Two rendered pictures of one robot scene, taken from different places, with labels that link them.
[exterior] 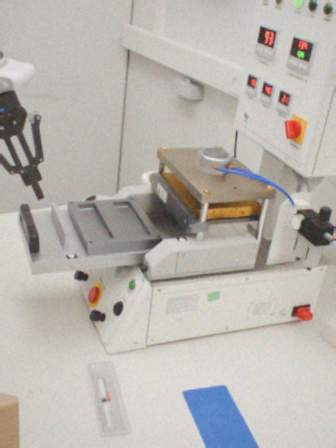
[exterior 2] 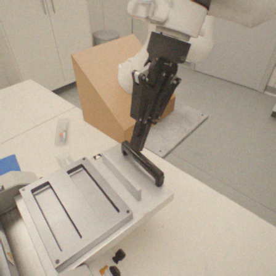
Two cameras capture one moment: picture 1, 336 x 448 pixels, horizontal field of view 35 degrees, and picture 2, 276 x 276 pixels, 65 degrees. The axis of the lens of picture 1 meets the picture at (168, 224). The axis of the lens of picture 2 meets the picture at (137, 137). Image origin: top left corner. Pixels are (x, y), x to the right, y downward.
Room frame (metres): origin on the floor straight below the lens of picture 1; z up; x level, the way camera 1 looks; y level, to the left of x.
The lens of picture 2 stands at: (1.33, 0.19, 1.39)
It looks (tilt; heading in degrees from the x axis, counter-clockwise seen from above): 41 degrees down; 166
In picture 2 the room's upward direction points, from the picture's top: straight up
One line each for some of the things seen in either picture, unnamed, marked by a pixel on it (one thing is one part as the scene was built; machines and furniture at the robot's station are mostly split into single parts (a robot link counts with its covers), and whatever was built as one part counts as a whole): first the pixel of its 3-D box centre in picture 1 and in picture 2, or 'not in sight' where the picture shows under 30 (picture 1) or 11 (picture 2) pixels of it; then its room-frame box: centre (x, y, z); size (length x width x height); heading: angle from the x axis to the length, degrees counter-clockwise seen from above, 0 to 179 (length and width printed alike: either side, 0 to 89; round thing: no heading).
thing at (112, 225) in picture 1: (112, 223); (74, 203); (1.05, 0.12, 0.98); 0.20 x 0.17 x 0.03; 25
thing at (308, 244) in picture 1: (308, 234); not in sight; (1.00, -0.30, 1.05); 0.15 x 0.05 x 0.15; 25
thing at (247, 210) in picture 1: (211, 186); not in sight; (1.14, -0.09, 1.07); 0.22 x 0.17 x 0.10; 25
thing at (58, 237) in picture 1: (92, 229); (94, 194); (1.03, 0.17, 0.97); 0.30 x 0.22 x 0.08; 115
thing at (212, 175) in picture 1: (227, 181); not in sight; (1.14, -0.12, 1.08); 0.31 x 0.24 x 0.13; 25
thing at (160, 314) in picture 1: (196, 272); not in sight; (1.12, -0.09, 0.84); 0.53 x 0.37 x 0.17; 115
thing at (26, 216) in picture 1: (29, 226); (141, 161); (0.97, 0.29, 0.99); 0.15 x 0.02 x 0.04; 25
